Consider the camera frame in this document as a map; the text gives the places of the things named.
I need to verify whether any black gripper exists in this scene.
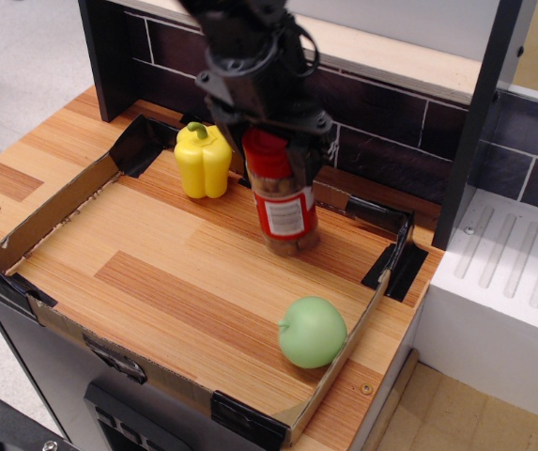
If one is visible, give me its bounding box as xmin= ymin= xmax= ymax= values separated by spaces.
xmin=196 ymin=44 xmax=332 ymax=186

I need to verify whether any red lid spice bottle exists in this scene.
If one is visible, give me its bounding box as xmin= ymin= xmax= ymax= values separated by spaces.
xmin=242 ymin=128 xmax=319 ymax=256

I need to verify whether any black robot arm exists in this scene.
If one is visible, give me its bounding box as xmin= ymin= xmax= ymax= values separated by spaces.
xmin=182 ymin=1 xmax=333 ymax=186

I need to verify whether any cardboard fence with black tape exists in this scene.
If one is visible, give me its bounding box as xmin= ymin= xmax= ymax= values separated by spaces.
xmin=0 ymin=112 xmax=441 ymax=450

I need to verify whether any yellow toy bell pepper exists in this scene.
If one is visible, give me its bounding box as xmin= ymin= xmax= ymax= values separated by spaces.
xmin=174 ymin=122 xmax=233 ymax=199

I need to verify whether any light wooden shelf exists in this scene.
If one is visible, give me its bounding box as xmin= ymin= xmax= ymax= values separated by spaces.
xmin=126 ymin=1 xmax=481 ymax=105

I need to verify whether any green toy apple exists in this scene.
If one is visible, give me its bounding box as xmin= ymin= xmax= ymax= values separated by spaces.
xmin=278 ymin=296 xmax=347 ymax=369

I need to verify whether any white toy sink drainboard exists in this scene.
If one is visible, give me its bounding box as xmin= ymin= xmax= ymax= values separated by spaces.
xmin=414 ymin=190 xmax=538 ymax=415

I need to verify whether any black oven control panel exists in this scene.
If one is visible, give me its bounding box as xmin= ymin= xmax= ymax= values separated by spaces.
xmin=83 ymin=381 xmax=204 ymax=451

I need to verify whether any grey kitchen cabinet front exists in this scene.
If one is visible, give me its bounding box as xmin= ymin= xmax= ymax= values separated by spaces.
xmin=0 ymin=302 xmax=208 ymax=450

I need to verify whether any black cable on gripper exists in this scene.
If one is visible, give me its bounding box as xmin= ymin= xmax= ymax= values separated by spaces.
xmin=286 ymin=21 xmax=321 ymax=79

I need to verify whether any dark grey vertical post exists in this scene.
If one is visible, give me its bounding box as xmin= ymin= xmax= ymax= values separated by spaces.
xmin=432 ymin=1 xmax=522 ymax=250

